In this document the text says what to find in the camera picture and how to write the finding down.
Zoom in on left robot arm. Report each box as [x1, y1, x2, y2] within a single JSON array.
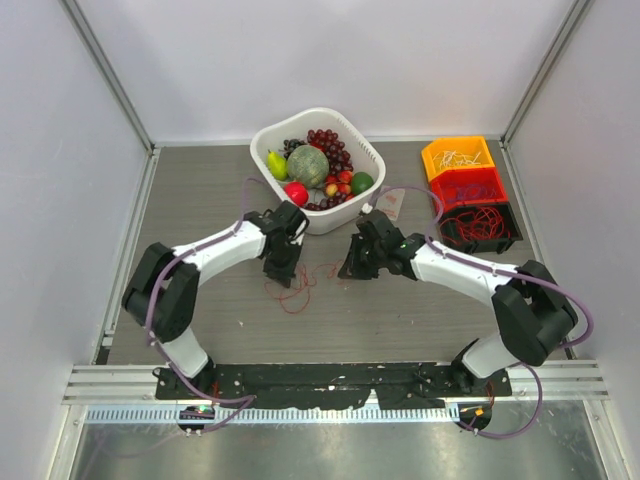
[[121, 201, 309, 399]]

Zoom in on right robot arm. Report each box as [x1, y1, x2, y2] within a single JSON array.
[[339, 205, 578, 395]]

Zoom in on red apple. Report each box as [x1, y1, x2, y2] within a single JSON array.
[[283, 181, 309, 207]]

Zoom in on white red card box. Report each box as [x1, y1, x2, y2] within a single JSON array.
[[376, 186, 405, 221]]

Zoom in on dark red grapes front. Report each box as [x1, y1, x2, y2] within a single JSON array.
[[304, 195, 353, 211]]

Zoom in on green pear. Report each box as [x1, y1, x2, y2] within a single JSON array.
[[267, 151, 288, 182]]

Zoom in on green melon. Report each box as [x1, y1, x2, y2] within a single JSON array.
[[287, 145, 329, 188]]

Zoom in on green lime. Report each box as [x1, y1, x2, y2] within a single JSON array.
[[350, 172, 375, 196]]

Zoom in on red yellow cherries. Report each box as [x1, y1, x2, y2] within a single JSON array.
[[324, 171, 353, 197]]

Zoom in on white plastic basket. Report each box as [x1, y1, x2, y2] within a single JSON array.
[[250, 107, 386, 235]]

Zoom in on dark purple grape bunch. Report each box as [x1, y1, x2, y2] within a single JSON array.
[[283, 139, 306, 153]]

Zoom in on red grape bunch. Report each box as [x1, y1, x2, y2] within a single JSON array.
[[306, 129, 353, 174]]

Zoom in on black storage bin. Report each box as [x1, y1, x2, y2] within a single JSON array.
[[439, 202, 523, 255]]

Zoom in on red storage bin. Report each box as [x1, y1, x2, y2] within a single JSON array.
[[429, 167, 509, 213]]

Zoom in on yellow storage bin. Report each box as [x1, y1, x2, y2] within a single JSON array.
[[421, 136, 495, 181]]

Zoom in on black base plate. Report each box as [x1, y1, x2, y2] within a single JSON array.
[[153, 362, 512, 410]]

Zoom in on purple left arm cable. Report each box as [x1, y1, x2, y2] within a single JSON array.
[[144, 177, 259, 431]]

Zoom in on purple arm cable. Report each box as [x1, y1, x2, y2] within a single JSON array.
[[144, 177, 259, 431], [369, 185, 595, 441]]

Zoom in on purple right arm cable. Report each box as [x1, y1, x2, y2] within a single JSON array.
[[369, 185, 595, 441]]

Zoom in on aluminium rail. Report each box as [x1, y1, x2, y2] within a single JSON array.
[[63, 361, 609, 431]]

